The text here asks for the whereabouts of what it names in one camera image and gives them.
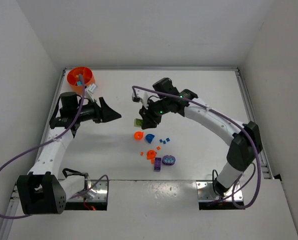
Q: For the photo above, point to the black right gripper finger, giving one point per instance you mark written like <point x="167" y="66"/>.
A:
<point x="153" y="120"/>
<point x="146" y="121"/>

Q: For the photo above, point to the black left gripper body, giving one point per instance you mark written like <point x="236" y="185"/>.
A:
<point x="99" y="112"/>

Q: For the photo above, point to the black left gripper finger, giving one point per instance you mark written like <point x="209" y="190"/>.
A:
<point x="105" y="118"/>
<point x="106" y="110"/>

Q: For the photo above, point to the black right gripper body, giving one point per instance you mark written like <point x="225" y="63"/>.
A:
<point x="150" y="115"/>

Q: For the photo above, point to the purple rounded flower lego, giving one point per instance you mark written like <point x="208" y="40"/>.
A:
<point x="168" y="160"/>

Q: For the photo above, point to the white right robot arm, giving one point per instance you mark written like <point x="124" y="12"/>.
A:
<point x="243" y="139"/>

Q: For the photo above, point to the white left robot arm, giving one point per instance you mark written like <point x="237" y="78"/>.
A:
<point x="40" y="190"/>

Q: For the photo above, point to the blue rounded lego piece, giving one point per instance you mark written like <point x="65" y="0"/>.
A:
<point x="149" y="138"/>

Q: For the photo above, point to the orange round lego piece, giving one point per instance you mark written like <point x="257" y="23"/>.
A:
<point x="138" y="135"/>
<point x="151" y="154"/>

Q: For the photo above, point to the orange divided round container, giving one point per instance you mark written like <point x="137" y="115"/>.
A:
<point x="85" y="75"/>

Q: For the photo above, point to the purple 2x4 lego brick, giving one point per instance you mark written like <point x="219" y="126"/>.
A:
<point x="157" y="164"/>

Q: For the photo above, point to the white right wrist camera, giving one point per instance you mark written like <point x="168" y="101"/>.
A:
<point x="140" y="96"/>

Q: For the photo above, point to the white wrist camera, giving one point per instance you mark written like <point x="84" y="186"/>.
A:
<point x="90" y="90"/>
<point x="140" y="96"/>

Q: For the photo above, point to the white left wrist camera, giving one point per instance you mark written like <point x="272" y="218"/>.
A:
<point x="90" y="90"/>

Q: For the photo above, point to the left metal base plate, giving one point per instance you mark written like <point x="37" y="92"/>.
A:
<point x="98" y="194"/>

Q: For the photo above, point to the metal base plate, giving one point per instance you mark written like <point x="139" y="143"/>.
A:
<point x="206" y="194"/>
<point x="98" y="194"/>

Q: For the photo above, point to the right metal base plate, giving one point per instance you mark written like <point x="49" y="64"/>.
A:
<point x="206" y="194"/>

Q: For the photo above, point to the aluminium table frame rail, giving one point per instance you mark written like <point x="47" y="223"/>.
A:
<point x="265" y="165"/>

